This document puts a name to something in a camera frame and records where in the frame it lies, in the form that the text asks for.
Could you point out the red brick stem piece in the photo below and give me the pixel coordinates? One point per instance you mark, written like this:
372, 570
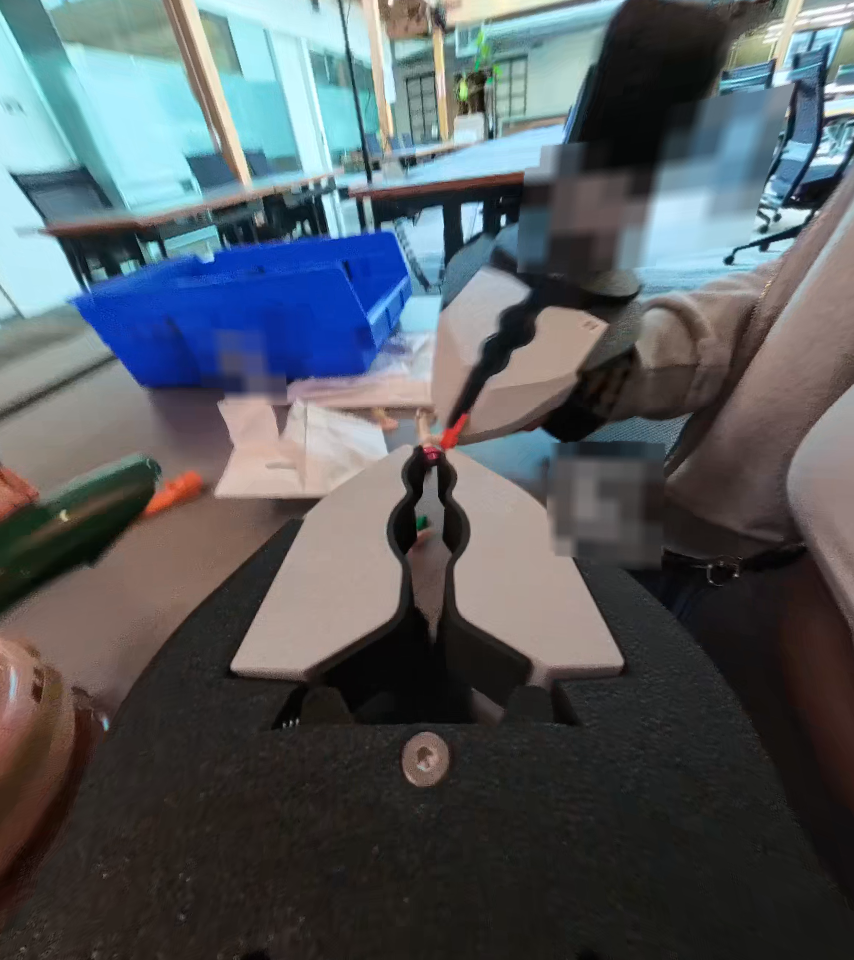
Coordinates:
455, 431

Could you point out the potted green plant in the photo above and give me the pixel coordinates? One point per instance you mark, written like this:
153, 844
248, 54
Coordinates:
475, 82

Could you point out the grey desk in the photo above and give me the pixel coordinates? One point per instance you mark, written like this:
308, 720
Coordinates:
172, 570

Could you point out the wooden edged table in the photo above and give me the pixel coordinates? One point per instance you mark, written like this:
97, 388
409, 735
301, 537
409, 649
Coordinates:
172, 212
472, 161

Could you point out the blue plastic bin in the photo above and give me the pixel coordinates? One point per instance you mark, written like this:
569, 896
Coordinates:
284, 300

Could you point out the small magenta brick piece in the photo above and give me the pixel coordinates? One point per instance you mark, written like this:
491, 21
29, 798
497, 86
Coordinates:
431, 451

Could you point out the person's right forearm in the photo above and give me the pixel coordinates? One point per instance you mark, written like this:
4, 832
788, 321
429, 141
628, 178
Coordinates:
704, 352

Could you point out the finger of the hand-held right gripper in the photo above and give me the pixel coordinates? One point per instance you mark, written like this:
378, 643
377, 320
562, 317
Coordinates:
464, 337
547, 367

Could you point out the brick orchid plant in pot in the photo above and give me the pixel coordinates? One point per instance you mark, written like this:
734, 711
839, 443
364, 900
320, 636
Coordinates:
59, 517

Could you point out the person's dark trousers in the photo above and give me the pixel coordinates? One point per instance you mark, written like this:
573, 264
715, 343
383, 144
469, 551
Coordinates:
756, 675

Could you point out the person in beige sweater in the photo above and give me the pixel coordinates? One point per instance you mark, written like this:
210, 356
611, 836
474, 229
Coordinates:
846, 300

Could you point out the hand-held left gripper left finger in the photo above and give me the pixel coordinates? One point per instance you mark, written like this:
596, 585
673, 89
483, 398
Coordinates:
322, 592

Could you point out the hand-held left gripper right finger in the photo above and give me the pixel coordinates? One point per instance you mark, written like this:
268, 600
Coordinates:
532, 592

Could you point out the person's black belt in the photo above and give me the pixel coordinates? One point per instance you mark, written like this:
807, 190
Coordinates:
764, 559

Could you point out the black pole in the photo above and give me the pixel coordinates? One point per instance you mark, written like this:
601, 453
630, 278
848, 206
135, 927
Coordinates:
355, 97

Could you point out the clear plastic bag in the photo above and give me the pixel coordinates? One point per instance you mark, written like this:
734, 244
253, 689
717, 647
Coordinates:
382, 375
307, 450

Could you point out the mesh office chair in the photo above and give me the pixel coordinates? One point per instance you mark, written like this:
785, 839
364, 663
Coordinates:
801, 150
749, 75

